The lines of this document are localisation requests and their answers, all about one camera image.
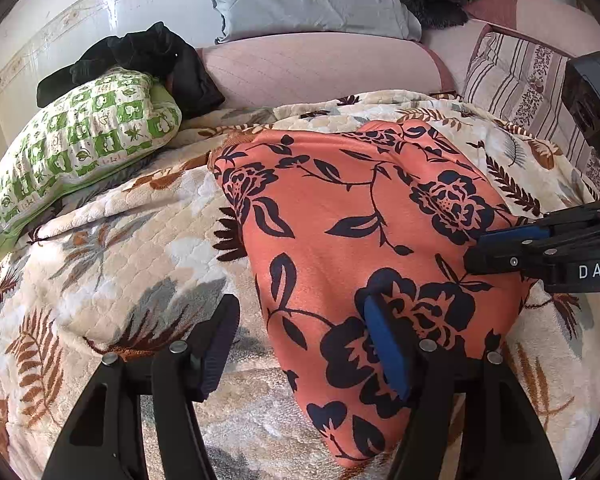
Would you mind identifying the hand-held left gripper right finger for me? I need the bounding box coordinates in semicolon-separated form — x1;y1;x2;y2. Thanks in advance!
363;291;563;480

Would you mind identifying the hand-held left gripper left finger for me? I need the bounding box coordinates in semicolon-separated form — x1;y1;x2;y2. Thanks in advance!
40;293;242;480

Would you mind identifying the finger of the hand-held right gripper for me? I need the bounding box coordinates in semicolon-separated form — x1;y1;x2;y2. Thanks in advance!
463;232;600;276
479;202;600;249

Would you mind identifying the orange floral garment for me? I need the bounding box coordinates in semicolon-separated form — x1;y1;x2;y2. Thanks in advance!
207;119;538;470

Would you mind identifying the striped floral pillow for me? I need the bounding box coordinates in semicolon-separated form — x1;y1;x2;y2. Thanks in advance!
462;32;600;198

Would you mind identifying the cream leaf print blanket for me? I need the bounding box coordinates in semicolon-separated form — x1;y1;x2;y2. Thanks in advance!
0;90;600;480

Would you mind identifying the green white patterned pillow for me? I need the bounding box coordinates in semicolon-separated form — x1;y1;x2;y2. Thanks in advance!
0;67;183;261

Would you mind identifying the pink padded headboard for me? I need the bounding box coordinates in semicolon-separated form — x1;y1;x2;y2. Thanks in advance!
195;0;586;111

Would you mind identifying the black cloth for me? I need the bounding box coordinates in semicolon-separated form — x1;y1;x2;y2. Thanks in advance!
36;21;226;121

